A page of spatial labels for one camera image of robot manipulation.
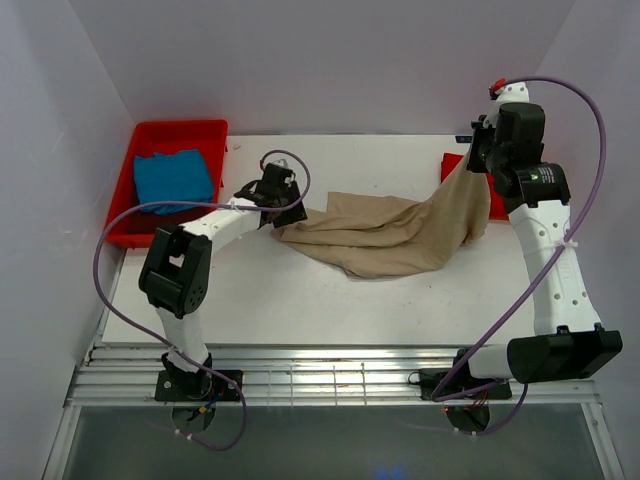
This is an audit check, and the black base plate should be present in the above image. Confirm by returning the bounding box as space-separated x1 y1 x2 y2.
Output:
412 367 513 401
154 370 240 403

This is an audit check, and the red folded t shirt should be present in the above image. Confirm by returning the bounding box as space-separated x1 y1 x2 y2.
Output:
440 152 508 221

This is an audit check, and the blue folded t shirt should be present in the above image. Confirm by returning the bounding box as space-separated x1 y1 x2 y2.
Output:
133 149 215 216

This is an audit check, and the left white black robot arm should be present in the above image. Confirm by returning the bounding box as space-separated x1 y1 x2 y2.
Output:
139 159 307 400

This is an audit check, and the beige t shirt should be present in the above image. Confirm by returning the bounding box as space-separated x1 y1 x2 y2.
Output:
271 157 491 279

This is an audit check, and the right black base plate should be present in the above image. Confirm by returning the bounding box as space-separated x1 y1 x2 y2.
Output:
412 367 513 401

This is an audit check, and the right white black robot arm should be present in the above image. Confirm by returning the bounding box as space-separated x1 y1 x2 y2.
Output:
444 102 623 397

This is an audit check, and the red plastic bin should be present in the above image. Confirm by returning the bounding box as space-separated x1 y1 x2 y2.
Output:
106 119 228 249

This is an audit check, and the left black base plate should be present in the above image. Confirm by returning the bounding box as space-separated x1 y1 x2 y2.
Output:
154 370 240 403

